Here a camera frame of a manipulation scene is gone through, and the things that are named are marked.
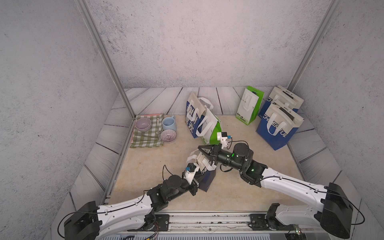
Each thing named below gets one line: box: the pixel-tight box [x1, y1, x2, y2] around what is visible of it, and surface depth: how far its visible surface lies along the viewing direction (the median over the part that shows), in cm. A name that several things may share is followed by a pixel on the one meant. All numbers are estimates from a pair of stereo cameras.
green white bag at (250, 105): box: [236, 85, 265, 126], surface depth 104 cm
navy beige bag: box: [186, 149, 217, 193], surface depth 74 cm
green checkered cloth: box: [130, 113, 164, 148], surface depth 110 cm
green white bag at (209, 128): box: [195, 105, 222, 145], surface depth 89 cm
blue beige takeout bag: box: [258, 85, 304, 117], surface depth 98 cm
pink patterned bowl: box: [160, 128, 177, 144], surface depth 107 cm
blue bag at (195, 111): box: [185, 92, 206, 139], surface depth 101 cm
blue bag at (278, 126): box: [255, 103, 305, 151], surface depth 93 cm
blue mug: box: [162, 115, 177, 131], surface depth 112 cm
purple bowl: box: [135, 117, 152, 132], surface depth 113 cm
